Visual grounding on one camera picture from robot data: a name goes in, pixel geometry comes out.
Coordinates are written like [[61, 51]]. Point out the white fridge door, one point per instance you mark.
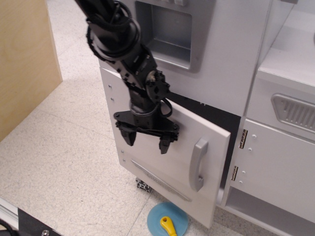
[[168, 174]]

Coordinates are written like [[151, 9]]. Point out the blue plate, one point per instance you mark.
[[179, 218]]

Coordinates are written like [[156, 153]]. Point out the grey fridge door handle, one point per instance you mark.
[[199, 150]]

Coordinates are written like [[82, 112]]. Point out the aluminium frame rail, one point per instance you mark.
[[9, 213]]

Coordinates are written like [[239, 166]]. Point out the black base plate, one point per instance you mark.
[[30, 226]]

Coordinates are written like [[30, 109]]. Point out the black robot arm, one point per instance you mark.
[[115, 38]]

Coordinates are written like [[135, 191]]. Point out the grey oven vent panel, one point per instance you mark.
[[294, 116]]

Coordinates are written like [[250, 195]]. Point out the upper brass oven hinge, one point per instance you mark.
[[243, 139]]

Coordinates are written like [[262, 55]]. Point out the white oven cabinet door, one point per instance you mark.
[[277, 168]]

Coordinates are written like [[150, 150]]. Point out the white toy fridge cabinet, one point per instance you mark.
[[219, 91]]

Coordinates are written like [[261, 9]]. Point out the white toy oven cabinet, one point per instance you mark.
[[289, 69]]

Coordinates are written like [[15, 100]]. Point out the plywood panel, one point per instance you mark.
[[29, 67]]

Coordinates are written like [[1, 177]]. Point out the grey ice dispenser recess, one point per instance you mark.
[[175, 31]]

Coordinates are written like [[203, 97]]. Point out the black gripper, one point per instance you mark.
[[129, 124]]

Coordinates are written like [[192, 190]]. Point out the aluminium extrusion foot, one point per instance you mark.
[[144, 186]]

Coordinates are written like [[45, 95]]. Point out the brass oven hinge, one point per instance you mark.
[[234, 173], [243, 139]]

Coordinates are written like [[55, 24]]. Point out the yellow toy utensil handle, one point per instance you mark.
[[167, 224]]

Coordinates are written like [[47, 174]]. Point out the lower brass oven hinge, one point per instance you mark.
[[234, 173]]

